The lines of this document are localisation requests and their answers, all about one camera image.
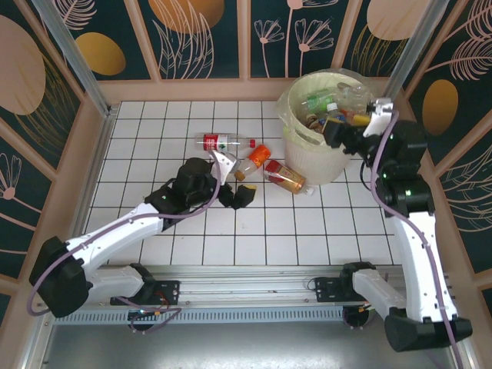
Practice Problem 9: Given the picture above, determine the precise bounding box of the white ribbed plastic bin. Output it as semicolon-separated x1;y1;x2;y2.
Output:
283;72;382;187

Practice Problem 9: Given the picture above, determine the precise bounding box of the crushed clear plastic bottle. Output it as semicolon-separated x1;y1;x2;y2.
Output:
337;81;371;105

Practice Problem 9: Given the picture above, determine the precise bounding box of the orange label drink bottle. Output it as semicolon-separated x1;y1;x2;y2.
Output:
234;143;272;182

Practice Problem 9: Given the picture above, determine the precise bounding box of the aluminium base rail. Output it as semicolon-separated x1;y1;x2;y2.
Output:
91;264;460;308

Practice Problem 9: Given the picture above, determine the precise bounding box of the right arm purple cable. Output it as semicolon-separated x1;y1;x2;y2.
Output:
359;110;464;369

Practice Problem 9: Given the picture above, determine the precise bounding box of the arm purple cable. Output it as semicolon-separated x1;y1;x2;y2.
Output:
28;151;231;317
359;110;464;369

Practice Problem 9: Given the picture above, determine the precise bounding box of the aluminium frame post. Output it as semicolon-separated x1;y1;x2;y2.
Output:
380;0;453;105
30;0;118;118

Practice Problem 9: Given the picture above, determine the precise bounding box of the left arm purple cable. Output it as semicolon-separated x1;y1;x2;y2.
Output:
28;151;231;317

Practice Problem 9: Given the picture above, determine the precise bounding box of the red gold tea bottle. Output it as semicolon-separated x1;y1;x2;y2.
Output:
263;158;317;197

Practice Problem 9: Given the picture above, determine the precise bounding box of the clear bottle green label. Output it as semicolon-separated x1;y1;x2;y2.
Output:
305;88;336;111

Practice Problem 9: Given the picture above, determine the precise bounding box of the grey slotted cable duct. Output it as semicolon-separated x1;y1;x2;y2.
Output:
53;305;347;326

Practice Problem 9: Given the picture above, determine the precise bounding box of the clear bottle red label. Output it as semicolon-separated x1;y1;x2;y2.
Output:
194;132;258;153

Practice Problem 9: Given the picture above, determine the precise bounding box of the copper brown drink bottle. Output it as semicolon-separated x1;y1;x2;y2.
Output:
306;111;327;135

